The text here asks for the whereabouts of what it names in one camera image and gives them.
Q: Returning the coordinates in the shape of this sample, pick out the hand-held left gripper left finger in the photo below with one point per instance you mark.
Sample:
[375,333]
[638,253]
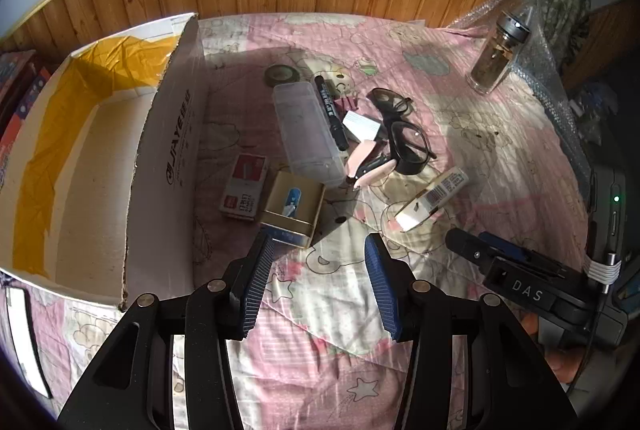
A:
[257,280]

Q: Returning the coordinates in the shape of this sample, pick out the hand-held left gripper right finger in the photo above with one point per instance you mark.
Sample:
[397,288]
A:
[382,290]

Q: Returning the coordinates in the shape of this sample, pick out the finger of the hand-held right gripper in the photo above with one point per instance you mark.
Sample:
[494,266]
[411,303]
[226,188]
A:
[500,244]
[470,247]

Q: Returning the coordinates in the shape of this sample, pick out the white barcoded carton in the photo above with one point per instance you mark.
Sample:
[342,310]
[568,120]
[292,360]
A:
[440,192]

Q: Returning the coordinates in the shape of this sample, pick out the gold tin box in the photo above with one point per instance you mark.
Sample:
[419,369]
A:
[305,205]

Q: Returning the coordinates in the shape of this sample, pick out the red white staples box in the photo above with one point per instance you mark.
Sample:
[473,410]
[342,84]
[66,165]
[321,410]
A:
[242,190]

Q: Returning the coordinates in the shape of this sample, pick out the black framed glasses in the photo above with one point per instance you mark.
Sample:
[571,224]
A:
[407,144]

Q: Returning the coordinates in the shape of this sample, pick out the clear plastic box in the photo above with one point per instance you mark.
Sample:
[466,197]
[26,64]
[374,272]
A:
[305,129]

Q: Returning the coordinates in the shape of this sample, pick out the black marker pen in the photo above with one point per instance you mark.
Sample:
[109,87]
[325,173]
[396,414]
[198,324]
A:
[330,109]

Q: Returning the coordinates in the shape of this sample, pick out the white cardboard box yellow tape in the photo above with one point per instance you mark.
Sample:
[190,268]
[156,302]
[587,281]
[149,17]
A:
[100,159]

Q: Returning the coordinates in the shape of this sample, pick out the person's right hand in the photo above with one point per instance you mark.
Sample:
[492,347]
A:
[565,365]

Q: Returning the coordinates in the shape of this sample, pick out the pink stapler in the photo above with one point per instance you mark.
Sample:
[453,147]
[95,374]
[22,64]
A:
[357,159]

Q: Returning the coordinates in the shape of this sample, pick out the clear bubble wrap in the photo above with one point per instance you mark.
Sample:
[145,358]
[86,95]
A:
[550,94]

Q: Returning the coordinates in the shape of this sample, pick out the white eraser block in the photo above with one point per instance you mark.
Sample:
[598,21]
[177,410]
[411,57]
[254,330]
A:
[361,125]

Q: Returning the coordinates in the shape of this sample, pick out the glass bottle metal cap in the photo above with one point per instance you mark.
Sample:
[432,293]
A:
[492,59]

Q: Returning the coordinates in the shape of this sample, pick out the pink binder clips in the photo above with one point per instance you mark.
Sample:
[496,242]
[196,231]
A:
[346,103]

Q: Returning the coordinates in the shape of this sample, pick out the dark tape roll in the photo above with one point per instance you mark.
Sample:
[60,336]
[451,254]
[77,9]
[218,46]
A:
[269,77]

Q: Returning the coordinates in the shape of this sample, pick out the wooden cabinet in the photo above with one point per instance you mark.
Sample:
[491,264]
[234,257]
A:
[610,39]

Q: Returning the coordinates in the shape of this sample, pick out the small mirror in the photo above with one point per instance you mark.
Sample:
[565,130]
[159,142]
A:
[27,340]

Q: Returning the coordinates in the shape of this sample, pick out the red printed game box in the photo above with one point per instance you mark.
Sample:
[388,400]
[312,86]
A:
[22,114]

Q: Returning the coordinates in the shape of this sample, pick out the blue printed game box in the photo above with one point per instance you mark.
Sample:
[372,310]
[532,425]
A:
[12,69]

